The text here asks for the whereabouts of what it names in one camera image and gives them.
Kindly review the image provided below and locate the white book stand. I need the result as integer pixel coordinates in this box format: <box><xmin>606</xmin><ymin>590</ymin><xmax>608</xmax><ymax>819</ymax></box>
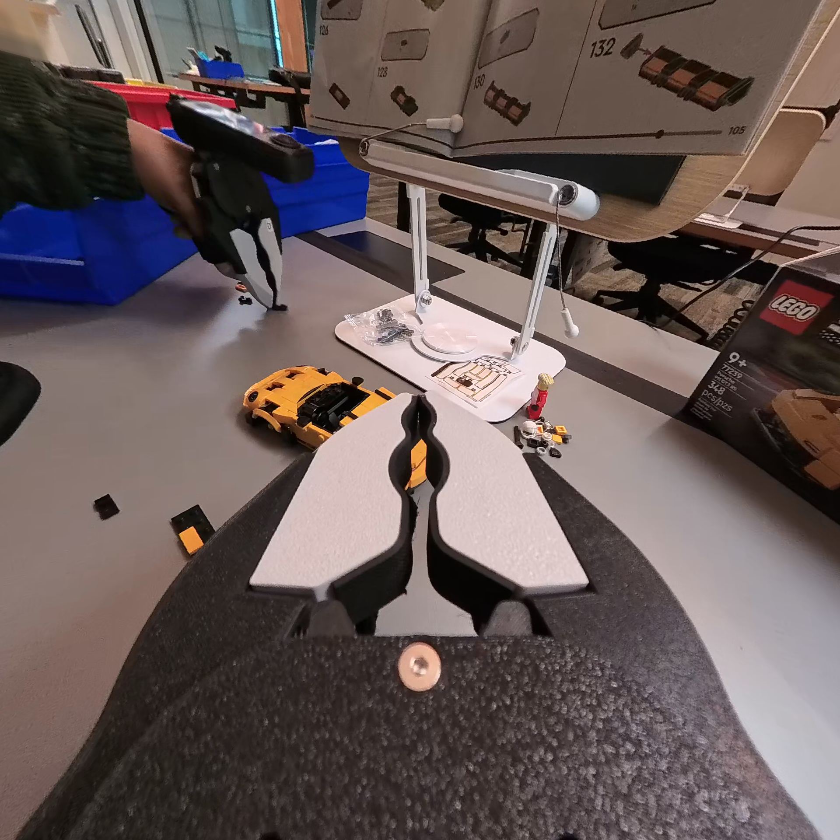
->
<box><xmin>335</xmin><ymin>115</ymin><xmax>601</xmax><ymax>424</ymax></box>

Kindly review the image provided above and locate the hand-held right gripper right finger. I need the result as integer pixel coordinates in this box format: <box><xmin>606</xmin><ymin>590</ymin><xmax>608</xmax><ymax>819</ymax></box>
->
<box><xmin>423</xmin><ymin>392</ymin><xmax>589</xmax><ymax>632</ymax></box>

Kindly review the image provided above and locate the black coiled cable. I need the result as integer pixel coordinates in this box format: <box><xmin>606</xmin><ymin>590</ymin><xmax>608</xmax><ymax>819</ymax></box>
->
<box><xmin>669</xmin><ymin>223</ymin><xmax>840</xmax><ymax>352</ymax></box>

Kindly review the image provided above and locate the red lego minifigure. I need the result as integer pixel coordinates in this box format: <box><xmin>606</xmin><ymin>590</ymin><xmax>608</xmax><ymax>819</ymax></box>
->
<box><xmin>526</xmin><ymin>372</ymin><xmax>556</xmax><ymax>421</ymax></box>

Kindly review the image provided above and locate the person's left hand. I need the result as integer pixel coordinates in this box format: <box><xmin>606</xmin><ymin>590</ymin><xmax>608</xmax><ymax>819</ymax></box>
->
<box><xmin>125</xmin><ymin>117</ymin><xmax>204</xmax><ymax>245</ymax></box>

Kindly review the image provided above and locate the pile of mixed lego pieces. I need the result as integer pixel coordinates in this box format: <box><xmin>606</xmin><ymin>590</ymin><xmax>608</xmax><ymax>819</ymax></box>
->
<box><xmin>513</xmin><ymin>419</ymin><xmax>573</xmax><ymax>459</ymax></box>

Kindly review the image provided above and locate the black office chair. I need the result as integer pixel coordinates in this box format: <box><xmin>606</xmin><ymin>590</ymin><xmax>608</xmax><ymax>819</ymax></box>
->
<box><xmin>436</xmin><ymin>193</ymin><xmax>534</xmax><ymax>270</ymax></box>
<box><xmin>594</xmin><ymin>235</ymin><xmax>775</xmax><ymax>342</ymax></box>

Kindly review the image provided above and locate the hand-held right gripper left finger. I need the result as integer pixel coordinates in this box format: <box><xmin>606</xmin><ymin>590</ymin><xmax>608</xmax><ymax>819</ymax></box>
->
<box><xmin>249</xmin><ymin>392</ymin><xmax>420</xmax><ymax>627</ymax></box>

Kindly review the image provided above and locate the blue plastic bin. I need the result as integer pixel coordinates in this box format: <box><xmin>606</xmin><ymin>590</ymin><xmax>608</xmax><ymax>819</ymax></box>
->
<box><xmin>0</xmin><ymin>190</ymin><xmax>199</xmax><ymax>306</ymax></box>
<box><xmin>161</xmin><ymin>126</ymin><xmax>370</xmax><ymax>238</ymax></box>

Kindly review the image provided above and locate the black lego plate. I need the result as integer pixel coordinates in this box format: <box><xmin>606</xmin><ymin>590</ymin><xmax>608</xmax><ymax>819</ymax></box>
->
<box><xmin>171</xmin><ymin>504</ymin><xmax>216</xmax><ymax>557</ymax></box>

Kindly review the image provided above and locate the lego instruction booklet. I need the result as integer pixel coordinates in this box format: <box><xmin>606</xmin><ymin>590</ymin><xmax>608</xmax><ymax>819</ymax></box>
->
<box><xmin>307</xmin><ymin>0</ymin><xmax>829</xmax><ymax>160</ymax></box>

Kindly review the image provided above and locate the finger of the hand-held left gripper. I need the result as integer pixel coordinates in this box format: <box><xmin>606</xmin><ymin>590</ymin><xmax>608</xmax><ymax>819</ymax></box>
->
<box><xmin>261</xmin><ymin>218</ymin><xmax>287</xmax><ymax>311</ymax></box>
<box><xmin>230</xmin><ymin>225</ymin><xmax>274</xmax><ymax>309</ymax></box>

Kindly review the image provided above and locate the black lego box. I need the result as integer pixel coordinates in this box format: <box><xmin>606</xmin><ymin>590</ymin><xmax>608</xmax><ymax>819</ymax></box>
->
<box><xmin>679</xmin><ymin>248</ymin><xmax>840</xmax><ymax>524</ymax></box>

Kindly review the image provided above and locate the clear bag of black parts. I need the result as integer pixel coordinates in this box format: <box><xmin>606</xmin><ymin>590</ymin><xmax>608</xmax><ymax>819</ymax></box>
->
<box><xmin>346</xmin><ymin>307</ymin><xmax>422</xmax><ymax>347</ymax></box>

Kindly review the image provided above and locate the red plastic bin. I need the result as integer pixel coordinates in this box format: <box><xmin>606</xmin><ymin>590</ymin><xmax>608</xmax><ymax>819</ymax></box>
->
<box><xmin>85</xmin><ymin>79</ymin><xmax>237</xmax><ymax>133</ymax></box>

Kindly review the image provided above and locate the tan rounded wooden panel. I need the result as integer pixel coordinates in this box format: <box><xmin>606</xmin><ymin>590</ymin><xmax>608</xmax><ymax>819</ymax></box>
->
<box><xmin>731</xmin><ymin>107</ymin><xmax>826</xmax><ymax>198</ymax></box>

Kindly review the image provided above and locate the pile of yellow black bricks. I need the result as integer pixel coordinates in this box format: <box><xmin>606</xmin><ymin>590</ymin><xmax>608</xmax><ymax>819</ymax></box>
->
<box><xmin>233</xmin><ymin>281</ymin><xmax>290</xmax><ymax>313</ymax></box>

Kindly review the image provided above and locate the sticker sheet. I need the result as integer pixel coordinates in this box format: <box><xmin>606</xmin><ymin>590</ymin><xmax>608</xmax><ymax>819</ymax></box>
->
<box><xmin>430</xmin><ymin>356</ymin><xmax>526</xmax><ymax>408</ymax></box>

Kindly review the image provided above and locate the grey office desk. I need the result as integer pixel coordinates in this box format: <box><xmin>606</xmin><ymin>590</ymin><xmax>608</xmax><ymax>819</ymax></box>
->
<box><xmin>177</xmin><ymin>69</ymin><xmax>311</xmax><ymax>112</ymax></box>

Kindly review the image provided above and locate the brown wooden desk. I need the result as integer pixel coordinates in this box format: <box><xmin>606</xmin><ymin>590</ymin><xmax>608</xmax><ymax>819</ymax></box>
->
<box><xmin>682</xmin><ymin>197</ymin><xmax>840</xmax><ymax>260</ymax></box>

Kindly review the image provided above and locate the yellow lego car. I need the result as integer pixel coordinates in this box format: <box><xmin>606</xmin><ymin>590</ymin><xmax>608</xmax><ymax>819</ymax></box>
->
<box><xmin>243</xmin><ymin>366</ymin><xmax>429</xmax><ymax>491</ymax></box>

